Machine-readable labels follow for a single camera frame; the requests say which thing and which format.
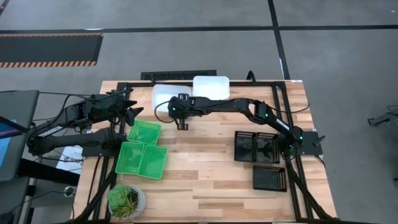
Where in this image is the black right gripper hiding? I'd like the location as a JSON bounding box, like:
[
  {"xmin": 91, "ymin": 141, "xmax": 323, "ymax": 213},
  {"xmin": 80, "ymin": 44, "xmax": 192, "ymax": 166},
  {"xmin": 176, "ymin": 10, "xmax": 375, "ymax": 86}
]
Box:
[{"xmin": 168, "ymin": 95, "xmax": 195, "ymax": 131}]

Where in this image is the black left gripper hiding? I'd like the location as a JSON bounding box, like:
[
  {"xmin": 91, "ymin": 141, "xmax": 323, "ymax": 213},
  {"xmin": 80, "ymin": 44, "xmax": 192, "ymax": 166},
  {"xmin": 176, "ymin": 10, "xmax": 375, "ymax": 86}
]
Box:
[{"xmin": 107, "ymin": 93, "xmax": 145, "ymax": 127}]

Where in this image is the green plastic basket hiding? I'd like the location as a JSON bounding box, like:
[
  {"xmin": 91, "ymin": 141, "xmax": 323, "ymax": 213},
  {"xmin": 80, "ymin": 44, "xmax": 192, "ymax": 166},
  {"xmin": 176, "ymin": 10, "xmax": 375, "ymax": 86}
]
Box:
[
  {"xmin": 127, "ymin": 120, "xmax": 162, "ymax": 146},
  {"xmin": 114, "ymin": 141, "xmax": 146, "ymax": 175},
  {"xmin": 137, "ymin": 144, "xmax": 169, "ymax": 180}
]

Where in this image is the white plastic basket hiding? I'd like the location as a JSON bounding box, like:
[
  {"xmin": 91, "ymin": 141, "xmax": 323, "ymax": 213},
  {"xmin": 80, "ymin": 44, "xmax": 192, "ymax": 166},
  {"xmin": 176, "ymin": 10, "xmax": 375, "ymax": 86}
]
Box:
[
  {"xmin": 151, "ymin": 83, "xmax": 193, "ymax": 112},
  {"xmin": 192, "ymin": 75, "xmax": 231, "ymax": 101}
]

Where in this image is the black plastic basket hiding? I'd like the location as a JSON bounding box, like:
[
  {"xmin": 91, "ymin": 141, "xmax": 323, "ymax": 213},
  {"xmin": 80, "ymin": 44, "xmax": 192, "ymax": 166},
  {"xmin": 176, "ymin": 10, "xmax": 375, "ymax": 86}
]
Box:
[
  {"xmin": 233, "ymin": 130, "xmax": 258, "ymax": 162},
  {"xmin": 252, "ymin": 165, "xmax": 288, "ymax": 193},
  {"xmin": 255, "ymin": 132, "xmax": 281, "ymax": 165}
]

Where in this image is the white printed paper sheet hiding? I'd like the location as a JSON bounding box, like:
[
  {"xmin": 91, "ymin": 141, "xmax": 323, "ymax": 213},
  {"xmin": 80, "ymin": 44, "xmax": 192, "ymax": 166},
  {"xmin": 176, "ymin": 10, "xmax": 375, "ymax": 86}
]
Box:
[{"xmin": 57, "ymin": 145, "xmax": 85, "ymax": 175}]

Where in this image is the potted green plant white pot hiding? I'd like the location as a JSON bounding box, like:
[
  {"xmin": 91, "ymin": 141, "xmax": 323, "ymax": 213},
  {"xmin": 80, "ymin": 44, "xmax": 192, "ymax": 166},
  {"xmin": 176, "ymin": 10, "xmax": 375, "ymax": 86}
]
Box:
[{"xmin": 107, "ymin": 184, "xmax": 147, "ymax": 220}]

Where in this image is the black hazard-striped floor mat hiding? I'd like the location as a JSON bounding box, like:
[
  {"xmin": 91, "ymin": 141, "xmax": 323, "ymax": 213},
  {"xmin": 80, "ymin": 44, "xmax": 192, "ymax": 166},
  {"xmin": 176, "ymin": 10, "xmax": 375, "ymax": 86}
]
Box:
[{"xmin": 0, "ymin": 33, "xmax": 104, "ymax": 68}]

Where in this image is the grey side desk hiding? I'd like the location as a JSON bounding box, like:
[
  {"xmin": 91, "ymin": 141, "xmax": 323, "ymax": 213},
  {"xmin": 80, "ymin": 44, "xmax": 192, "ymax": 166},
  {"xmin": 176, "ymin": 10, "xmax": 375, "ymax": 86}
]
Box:
[{"xmin": 0, "ymin": 90, "xmax": 40, "ymax": 183}]

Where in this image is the grey floor stand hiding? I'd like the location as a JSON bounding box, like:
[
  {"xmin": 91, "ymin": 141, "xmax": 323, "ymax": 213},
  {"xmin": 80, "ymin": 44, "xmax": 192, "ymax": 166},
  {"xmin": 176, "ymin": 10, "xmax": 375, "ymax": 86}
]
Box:
[{"xmin": 368, "ymin": 104, "xmax": 398, "ymax": 128}]

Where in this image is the black metal table frame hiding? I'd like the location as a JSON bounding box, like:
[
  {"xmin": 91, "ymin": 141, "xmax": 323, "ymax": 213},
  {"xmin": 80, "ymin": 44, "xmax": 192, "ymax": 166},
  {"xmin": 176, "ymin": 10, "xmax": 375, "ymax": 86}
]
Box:
[{"xmin": 73, "ymin": 80, "xmax": 340, "ymax": 224}]

